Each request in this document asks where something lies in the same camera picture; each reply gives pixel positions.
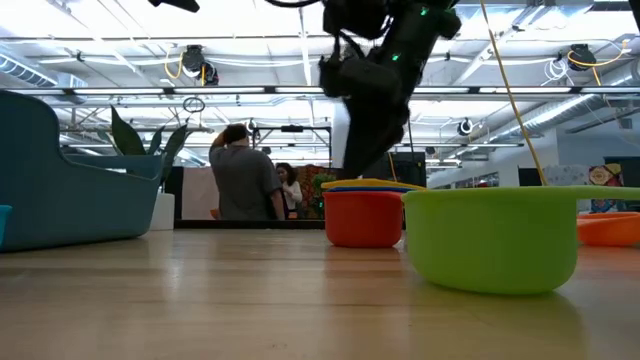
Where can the artificial plant in white pot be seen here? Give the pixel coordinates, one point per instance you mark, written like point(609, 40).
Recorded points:
point(125, 135)

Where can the red measuring cup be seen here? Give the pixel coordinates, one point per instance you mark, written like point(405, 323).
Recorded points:
point(362, 220)

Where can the small green bush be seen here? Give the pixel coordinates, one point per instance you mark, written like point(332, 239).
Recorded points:
point(320, 182)

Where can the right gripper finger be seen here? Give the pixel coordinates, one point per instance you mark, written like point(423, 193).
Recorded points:
point(370, 135)

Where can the green measuring cup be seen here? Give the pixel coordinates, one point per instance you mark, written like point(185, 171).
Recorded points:
point(490, 245)

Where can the teal plastic basket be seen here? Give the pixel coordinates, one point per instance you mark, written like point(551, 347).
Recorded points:
point(75, 210)

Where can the pale partition panel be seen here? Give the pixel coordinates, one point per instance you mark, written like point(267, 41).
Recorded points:
point(197, 192)

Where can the black monitor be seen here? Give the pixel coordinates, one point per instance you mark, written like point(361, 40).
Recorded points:
point(415, 170)

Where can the colourful wall mural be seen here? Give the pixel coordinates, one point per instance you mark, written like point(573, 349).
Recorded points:
point(605, 177)

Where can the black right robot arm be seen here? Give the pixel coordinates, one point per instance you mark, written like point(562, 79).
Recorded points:
point(430, 25)

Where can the orange measuring cup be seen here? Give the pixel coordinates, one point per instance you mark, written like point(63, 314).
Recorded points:
point(610, 232)

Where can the yellow measuring cup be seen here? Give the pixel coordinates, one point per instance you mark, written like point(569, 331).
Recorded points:
point(370, 183)

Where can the person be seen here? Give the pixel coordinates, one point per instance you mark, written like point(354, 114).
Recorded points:
point(292, 192)
point(245, 185)

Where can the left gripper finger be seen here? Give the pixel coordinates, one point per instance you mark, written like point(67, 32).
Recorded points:
point(180, 4)

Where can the black station frame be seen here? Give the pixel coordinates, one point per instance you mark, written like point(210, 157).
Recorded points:
point(292, 128)

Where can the light blue measuring cup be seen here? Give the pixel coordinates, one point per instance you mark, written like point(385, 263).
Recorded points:
point(4, 225)

